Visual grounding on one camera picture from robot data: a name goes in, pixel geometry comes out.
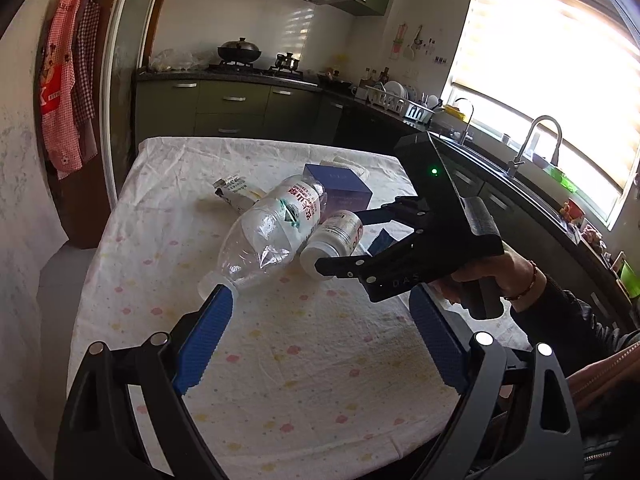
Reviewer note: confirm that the green drawer base cabinet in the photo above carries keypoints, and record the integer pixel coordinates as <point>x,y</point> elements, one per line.
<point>225,110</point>

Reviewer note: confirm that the sliding door frame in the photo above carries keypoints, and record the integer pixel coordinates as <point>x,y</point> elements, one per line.
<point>117,85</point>

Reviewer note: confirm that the green sink base cabinet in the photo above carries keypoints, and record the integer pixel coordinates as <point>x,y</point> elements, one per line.
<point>525,220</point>

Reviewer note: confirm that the black wok with lid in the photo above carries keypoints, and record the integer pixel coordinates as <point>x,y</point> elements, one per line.
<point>239,51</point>

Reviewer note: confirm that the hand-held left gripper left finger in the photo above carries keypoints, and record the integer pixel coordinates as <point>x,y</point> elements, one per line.
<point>202,345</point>

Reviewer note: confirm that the green plastic item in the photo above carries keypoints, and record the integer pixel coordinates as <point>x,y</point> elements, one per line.
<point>562,179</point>

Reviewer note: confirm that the group of seasoning bottles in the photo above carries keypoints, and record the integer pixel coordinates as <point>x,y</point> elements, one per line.
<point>375,77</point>

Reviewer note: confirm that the bright window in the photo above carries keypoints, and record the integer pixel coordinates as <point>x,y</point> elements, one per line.
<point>550,60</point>

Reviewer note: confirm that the clear plastic bottle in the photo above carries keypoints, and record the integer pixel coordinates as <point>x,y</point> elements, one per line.
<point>265,230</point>

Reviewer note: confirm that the red checked apron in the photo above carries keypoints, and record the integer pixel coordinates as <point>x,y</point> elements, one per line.
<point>57,110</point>

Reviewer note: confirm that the purple box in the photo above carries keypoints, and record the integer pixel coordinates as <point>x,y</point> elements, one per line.
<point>340,185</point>

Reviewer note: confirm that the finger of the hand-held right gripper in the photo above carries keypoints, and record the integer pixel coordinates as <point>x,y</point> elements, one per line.
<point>340,266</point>
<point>381,244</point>

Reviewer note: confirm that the dark checked apron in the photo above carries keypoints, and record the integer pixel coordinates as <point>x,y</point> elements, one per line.
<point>85,75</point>

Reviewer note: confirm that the gas stove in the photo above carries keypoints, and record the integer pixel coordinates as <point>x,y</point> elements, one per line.
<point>260,70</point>

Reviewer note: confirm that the red cup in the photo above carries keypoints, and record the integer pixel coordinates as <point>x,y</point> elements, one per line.
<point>575,210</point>

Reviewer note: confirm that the white milk carton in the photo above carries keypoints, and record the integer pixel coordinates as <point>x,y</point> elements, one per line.
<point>237,192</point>

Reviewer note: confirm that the wall hanging utensils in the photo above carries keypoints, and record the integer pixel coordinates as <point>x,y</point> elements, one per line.
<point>398,45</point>

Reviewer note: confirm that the person's right forearm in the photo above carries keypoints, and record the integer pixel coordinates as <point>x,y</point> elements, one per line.
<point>575,320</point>

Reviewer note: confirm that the white pill bottle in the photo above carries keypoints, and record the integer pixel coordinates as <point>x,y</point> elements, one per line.
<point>330,232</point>

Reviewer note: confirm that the clear plastic bag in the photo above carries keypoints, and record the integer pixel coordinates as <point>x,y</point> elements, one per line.
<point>175,60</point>

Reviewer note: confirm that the tall chrome faucet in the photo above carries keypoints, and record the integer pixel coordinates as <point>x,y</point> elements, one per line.
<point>517,157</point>

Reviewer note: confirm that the brown wooden panel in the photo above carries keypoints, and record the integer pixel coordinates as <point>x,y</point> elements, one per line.
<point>85,210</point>

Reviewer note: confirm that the person's right hand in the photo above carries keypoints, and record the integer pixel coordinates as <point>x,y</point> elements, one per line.
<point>515,275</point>

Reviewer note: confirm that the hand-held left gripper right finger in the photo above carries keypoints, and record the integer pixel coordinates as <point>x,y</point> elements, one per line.
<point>437,345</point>

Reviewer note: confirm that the small chrome faucet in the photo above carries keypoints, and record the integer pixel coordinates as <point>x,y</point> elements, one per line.
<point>470,125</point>

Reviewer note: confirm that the black frying pan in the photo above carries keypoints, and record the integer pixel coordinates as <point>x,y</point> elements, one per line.
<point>335,81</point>

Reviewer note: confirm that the white dish rack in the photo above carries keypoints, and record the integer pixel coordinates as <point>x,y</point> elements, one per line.
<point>395,102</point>

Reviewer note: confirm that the steel double sink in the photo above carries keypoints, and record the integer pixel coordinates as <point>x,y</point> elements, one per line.
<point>480,157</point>

